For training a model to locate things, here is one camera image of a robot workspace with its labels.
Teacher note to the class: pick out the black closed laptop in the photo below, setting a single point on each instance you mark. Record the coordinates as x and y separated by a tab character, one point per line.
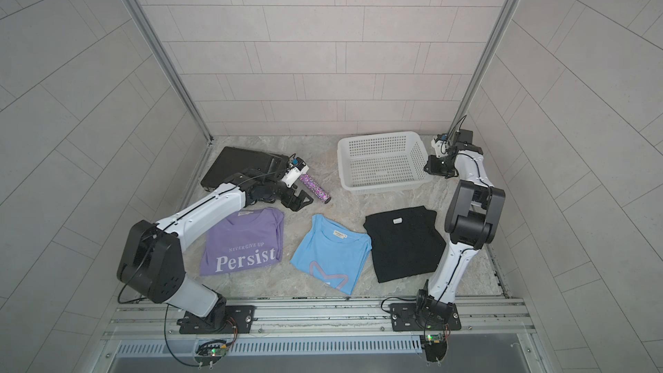
233	160

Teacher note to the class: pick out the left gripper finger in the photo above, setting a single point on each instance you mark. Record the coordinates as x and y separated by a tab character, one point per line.
289	202
301	196

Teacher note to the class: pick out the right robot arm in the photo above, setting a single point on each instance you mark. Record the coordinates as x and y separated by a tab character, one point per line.
471	221

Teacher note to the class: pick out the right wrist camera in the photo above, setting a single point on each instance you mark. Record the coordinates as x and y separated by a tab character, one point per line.
441	146

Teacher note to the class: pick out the right circuit board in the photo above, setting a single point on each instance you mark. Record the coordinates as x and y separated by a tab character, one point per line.
434	347

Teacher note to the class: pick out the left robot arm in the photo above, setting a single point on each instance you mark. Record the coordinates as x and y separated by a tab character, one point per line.
152	262

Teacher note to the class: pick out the right corner metal post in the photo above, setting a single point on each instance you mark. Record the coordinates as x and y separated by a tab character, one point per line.
496	35

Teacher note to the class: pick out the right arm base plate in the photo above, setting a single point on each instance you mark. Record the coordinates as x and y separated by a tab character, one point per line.
406	317

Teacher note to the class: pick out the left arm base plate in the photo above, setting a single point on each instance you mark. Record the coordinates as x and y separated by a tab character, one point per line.
222	320

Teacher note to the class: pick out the white plastic basket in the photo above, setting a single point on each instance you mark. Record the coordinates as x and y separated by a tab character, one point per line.
382	163

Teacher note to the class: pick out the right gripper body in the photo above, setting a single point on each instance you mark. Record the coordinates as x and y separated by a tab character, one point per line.
441	167

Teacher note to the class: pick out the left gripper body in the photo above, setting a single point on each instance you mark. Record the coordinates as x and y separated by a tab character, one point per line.
282	192

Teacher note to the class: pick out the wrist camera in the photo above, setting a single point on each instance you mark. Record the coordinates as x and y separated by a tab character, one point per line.
296	167
441	146

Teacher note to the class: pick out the purple t-shirt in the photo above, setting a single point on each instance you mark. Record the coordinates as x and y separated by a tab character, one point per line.
242	241

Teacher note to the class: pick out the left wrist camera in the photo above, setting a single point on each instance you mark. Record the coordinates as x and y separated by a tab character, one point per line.
296	167

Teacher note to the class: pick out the left circuit board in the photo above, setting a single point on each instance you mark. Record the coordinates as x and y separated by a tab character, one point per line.
209	353

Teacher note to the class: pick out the left corner metal post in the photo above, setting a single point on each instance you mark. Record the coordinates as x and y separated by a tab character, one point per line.
165	62

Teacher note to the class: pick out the corner metal post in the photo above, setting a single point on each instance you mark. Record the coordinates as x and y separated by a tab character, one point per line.
496	35
165	62

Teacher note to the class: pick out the aluminium rail frame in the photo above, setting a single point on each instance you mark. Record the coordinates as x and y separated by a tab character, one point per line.
308	327

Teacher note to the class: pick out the circuit board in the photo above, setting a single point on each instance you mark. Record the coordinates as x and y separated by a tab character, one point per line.
209	353
434	347

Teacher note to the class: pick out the light blue t-shirt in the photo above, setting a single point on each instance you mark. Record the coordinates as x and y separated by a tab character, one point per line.
332	254

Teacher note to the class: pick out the purple glitter tube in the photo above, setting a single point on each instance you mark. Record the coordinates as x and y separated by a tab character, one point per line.
315	188

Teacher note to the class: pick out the black t-shirt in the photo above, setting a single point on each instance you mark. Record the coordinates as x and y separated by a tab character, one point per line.
405	242

